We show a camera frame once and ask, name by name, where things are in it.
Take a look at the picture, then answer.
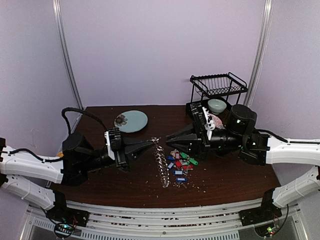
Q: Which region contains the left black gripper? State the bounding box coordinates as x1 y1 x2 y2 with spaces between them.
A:
81 137 154 173

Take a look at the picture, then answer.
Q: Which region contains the pile of tagged keys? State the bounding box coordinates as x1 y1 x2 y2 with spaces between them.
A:
165 149 199 176

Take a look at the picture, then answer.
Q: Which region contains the silver chain of keyrings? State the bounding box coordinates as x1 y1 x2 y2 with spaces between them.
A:
151 136 171 189

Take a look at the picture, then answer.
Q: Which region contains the blue tagged key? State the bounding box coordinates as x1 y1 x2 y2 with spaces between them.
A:
175 177 188 189

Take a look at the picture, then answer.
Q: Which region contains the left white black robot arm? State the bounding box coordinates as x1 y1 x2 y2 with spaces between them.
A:
0 129 155 222

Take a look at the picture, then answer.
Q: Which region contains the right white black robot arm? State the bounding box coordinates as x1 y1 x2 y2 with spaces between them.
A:
166 102 320 221

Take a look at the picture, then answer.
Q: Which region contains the teal flower plate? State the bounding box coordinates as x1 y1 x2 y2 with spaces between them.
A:
114 110 148 133

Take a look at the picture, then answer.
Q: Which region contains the pink patterned bowl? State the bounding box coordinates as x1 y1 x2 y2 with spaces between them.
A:
208 113 225 129

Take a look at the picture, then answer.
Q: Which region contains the light green bowl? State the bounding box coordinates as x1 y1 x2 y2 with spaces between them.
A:
207 99 227 115

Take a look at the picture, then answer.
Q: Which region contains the yellow dotted plate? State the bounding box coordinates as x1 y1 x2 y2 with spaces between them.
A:
57 152 64 158

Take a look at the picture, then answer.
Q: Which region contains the left green led board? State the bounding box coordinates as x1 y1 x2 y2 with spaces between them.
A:
53 222 75 236

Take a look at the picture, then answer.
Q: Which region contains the green led board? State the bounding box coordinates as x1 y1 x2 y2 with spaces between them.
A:
254 223 280 239
53 222 75 236

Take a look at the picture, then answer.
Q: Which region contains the right green led board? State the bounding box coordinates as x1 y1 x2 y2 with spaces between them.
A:
254 223 280 239

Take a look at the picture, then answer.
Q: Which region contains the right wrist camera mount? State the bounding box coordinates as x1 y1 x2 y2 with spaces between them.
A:
202 107 216 141

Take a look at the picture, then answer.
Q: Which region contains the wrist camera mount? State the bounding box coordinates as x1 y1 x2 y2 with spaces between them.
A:
202 107 216 141
104 131 115 160

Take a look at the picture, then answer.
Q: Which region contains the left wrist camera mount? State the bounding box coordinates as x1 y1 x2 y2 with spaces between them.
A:
104 131 115 160

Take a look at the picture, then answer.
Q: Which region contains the black wire dish rack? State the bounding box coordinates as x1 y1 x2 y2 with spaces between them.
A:
185 72 248 117

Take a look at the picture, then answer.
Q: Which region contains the right black cable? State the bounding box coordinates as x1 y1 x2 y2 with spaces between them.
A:
256 128 320 145

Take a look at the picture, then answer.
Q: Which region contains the right aluminium frame post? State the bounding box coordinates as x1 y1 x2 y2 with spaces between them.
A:
244 0 274 108

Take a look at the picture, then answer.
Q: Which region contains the aluminium frame post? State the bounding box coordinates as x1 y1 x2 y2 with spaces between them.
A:
51 0 84 112
244 0 274 108

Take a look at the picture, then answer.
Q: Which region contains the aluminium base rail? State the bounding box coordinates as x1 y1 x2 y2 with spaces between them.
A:
19 197 308 240

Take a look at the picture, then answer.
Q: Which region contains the left aluminium frame post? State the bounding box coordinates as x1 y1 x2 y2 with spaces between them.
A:
51 0 84 112

